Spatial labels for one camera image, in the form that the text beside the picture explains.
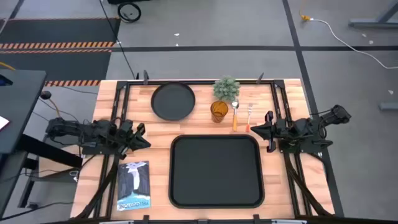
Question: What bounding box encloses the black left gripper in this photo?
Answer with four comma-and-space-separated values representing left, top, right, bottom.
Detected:
116, 119, 152, 159

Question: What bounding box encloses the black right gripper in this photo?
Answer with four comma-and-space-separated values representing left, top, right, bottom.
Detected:
250, 110, 293, 154

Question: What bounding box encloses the fork with orange handle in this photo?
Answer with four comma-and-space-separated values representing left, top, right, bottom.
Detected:
245, 103, 254, 133

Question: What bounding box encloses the amber faceted plastic cup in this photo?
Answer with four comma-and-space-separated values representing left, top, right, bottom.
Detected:
210, 100, 229, 124

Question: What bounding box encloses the black round plate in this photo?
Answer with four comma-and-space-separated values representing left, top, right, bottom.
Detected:
150, 82, 197, 121

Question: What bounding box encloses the black rectangular tray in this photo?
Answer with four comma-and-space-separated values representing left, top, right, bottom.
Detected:
169, 134, 266, 209

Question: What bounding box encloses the Yellowstone picture card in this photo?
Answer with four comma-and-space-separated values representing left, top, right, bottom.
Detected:
116, 160, 152, 212

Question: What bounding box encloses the small green potted plant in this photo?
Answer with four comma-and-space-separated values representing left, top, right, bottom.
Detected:
212, 75, 241, 103

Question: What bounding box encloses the black desk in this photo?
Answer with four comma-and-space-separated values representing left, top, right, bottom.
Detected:
0, 68, 83, 216

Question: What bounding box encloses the grey floor foot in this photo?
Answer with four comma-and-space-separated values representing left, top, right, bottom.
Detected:
378, 101, 398, 111

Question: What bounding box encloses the black hazard-striped floor mat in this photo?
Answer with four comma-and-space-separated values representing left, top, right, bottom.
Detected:
0, 17, 121, 87

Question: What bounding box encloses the grey table leg base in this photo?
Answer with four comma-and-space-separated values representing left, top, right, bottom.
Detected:
348, 0, 398, 29

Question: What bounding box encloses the spoon with orange handle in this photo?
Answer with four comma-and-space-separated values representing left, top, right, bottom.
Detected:
231, 100, 240, 132

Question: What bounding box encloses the black metal rig frame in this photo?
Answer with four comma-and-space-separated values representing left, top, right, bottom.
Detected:
74, 79, 336, 220

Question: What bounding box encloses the long black floor cable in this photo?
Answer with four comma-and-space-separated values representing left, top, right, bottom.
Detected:
98, 0, 139, 80

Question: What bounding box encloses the white floor cable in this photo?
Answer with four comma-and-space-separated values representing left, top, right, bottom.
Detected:
310, 18, 398, 70

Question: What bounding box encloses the yellow cable plug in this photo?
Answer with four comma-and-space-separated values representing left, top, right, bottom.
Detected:
298, 0, 312, 22

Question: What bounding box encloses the coiled black cable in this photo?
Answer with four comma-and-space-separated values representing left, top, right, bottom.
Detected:
117, 2, 142, 24

